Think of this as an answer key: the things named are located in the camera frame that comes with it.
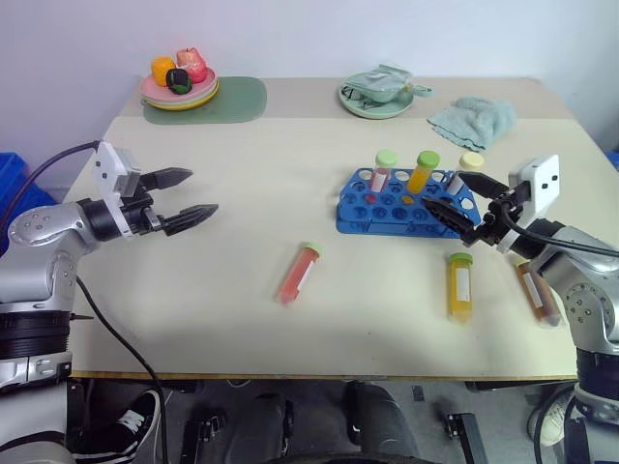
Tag green placemat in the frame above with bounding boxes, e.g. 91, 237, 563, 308
141, 75, 269, 128

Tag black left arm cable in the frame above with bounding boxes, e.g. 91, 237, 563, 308
0, 139, 103, 231

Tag red liquid tube green cap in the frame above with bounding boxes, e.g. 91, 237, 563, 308
275, 241, 325, 307
365, 149, 400, 205

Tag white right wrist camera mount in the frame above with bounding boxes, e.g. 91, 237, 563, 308
496, 154, 562, 255

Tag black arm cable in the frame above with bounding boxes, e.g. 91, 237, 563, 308
0, 139, 103, 231
500, 200, 619, 260

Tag black shoe white stripes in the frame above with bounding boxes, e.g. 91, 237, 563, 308
71, 389, 164, 464

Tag pink toy apple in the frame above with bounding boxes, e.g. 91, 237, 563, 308
175, 46, 211, 84

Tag black and green toy fruit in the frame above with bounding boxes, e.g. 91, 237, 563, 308
164, 68, 194, 95

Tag blue plastic crate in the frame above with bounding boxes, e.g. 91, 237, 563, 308
0, 151, 55, 258

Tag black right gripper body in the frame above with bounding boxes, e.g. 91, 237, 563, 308
476, 185, 533, 250

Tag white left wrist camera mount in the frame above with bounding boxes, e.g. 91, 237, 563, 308
92, 139, 144, 242

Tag blue test tube rack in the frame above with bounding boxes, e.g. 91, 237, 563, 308
335, 166, 485, 241

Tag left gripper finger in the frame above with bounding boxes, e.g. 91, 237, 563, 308
139, 166, 195, 192
162, 203, 221, 238

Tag yellow plate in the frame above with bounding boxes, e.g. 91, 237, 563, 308
143, 80, 221, 113

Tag orange liquid tube green cap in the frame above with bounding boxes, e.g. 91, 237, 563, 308
402, 150, 442, 205

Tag pink plate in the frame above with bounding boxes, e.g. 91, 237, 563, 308
139, 66, 218, 101

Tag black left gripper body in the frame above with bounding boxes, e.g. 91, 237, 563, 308
120, 185, 166, 237

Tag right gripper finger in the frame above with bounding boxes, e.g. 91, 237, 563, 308
421, 196, 483, 248
461, 170, 512, 200

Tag dark rounded shape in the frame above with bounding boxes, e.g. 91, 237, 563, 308
341, 380, 420, 464

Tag orange toy fruit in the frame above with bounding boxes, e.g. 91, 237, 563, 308
150, 55, 177, 89

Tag mint green plate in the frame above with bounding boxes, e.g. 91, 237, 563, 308
338, 72, 416, 121

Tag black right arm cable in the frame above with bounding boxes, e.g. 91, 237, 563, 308
500, 200, 619, 260

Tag yellow liquid tube green cap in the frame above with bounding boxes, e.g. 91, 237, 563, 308
444, 250, 478, 326

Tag black metal bracket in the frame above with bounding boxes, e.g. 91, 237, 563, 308
436, 397, 490, 464
180, 407, 229, 464

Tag clear green plastic bag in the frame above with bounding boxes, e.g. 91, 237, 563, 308
341, 63, 434, 105

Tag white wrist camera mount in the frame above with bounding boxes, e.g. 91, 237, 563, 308
496, 154, 562, 255
92, 139, 144, 242

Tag teal towel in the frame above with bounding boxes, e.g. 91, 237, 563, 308
426, 96, 518, 152

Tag brown liquid tube cream cap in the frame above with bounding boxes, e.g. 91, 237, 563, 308
514, 259, 568, 332
445, 152, 486, 195

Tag black hanging cable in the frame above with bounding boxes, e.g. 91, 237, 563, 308
72, 275, 169, 464

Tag pale green plate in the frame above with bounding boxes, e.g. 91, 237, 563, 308
141, 79, 220, 108

